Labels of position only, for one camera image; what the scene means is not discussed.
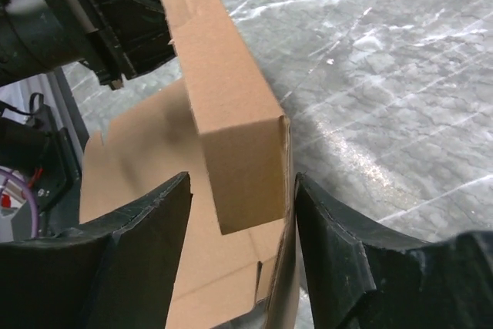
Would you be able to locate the brown cardboard box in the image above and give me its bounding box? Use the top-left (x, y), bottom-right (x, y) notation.
top-left (79, 0), bottom-right (299, 328)

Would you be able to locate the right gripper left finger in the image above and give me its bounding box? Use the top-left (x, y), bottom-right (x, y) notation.
top-left (1, 172), bottom-right (192, 328)

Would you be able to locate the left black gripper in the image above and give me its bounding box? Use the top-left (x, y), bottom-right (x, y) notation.
top-left (1, 0), bottom-right (175, 86)

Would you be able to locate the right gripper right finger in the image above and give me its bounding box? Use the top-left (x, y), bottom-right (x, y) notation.
top-left (294, 173), bottom-right (492, 328)

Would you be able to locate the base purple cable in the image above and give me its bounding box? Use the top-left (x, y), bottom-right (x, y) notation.
top-left (0, 167), bottom-right (42, 238)

